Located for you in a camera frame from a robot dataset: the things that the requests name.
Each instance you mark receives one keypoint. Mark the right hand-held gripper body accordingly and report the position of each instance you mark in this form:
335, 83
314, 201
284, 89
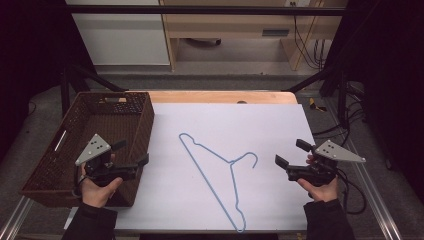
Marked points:
335, 153

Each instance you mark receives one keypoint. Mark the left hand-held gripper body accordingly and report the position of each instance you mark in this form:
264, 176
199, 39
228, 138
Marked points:
95, 150

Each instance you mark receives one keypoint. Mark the brown woven basket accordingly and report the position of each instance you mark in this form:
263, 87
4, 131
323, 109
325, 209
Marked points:
100, 120

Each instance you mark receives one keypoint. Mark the person's right hand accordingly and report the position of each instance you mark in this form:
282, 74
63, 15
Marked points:
321, 192

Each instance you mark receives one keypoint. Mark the person's left hand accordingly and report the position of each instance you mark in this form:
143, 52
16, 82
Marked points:
96, 195

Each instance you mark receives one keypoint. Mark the yellow and black tool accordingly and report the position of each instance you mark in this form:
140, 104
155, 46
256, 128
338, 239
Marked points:
315, 106

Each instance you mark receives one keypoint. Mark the white table sheet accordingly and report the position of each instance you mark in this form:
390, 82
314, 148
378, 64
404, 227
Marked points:
186, 193

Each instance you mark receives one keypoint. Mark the black metal stand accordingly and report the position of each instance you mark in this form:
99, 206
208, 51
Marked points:
78, 78
333, 80

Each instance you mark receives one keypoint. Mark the dark curtain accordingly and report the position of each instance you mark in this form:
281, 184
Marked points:
390, 83
33, 50

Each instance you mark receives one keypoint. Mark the white cabinet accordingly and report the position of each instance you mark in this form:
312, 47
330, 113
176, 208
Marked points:
123, 36

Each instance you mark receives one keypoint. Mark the light wooden desk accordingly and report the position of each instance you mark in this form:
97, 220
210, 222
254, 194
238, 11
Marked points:
233, 23

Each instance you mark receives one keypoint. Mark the aluminium rail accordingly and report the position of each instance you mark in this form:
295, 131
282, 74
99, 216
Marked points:
15, 220
373, 196

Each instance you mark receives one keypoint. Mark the black horizontal frame bar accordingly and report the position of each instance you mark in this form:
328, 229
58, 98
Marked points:
200, 10

